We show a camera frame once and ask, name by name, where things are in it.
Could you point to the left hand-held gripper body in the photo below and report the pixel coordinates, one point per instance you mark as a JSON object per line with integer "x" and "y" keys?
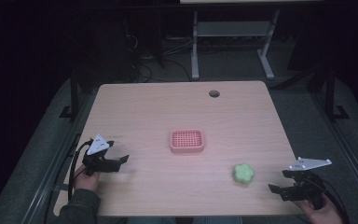
{"x": 97, "y": 161}

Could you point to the white metal stand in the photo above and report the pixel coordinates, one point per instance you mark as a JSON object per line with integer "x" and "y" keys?
{"x": 233, "y": 28}

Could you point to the person's right hand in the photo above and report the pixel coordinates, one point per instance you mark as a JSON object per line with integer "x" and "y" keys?
{"x": 321, "y": 214}

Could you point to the person's left hand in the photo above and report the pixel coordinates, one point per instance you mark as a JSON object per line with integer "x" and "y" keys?
{"x": 86, "y": 182}

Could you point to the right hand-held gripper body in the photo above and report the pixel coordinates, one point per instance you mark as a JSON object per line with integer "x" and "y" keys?
{"x": 306, "y": 186}

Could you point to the green flower-shaped soap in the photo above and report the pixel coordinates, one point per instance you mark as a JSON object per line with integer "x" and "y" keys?
{"x": 243, "y": 173}

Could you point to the pink soap dish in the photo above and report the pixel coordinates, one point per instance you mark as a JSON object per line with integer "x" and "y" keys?
{"x": 186, "y": 141}

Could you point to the black metal stand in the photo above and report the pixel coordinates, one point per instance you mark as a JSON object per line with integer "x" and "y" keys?
{"x": 74, "y": 93}
{"x": 330, "y": 93}

